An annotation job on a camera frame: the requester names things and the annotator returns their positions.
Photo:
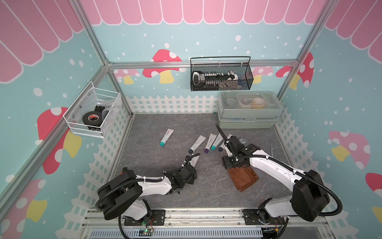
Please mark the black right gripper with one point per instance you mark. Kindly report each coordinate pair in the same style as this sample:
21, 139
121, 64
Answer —
225, 161

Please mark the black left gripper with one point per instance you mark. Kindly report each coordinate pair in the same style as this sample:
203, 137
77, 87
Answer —
191, 181

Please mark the silver purple Protetix toothpaste tube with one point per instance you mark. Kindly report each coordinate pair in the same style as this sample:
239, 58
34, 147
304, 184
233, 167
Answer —
242, 140

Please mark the brown cloth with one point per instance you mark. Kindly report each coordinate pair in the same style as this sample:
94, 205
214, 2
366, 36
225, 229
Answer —
243, 177

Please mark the white green cap toothpaste tube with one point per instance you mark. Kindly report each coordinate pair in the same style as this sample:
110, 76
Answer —
217, 142

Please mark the white R&O purple cap tube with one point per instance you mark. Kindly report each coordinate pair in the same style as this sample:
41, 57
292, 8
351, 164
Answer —
210, 142

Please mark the white dark cap toothpaste tube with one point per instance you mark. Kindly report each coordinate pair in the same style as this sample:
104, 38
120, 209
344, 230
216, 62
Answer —
197, 143

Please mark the white pink cap toothpaste tube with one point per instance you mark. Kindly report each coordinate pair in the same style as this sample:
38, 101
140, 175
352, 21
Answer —
194, 160

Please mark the white R&O tube red scribble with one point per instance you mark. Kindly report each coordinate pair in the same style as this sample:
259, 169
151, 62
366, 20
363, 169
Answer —
223, 146

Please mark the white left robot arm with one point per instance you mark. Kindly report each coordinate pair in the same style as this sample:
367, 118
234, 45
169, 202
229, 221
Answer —
121, 197

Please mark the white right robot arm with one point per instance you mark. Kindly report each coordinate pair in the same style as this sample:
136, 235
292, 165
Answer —
310, 197

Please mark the green plastic storage box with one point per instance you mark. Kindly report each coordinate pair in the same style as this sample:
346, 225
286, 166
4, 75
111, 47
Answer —
248, 110

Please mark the black tape roll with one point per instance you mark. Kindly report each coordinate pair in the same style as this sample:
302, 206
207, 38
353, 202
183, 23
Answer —
93, 118

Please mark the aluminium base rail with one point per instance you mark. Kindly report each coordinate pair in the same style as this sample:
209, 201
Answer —
225, 223

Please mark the black wire mesh basket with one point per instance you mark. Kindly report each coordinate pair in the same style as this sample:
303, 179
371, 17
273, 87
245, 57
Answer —
231, 73

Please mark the white wire basket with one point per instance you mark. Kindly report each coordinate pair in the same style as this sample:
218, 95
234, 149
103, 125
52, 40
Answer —
93, 99

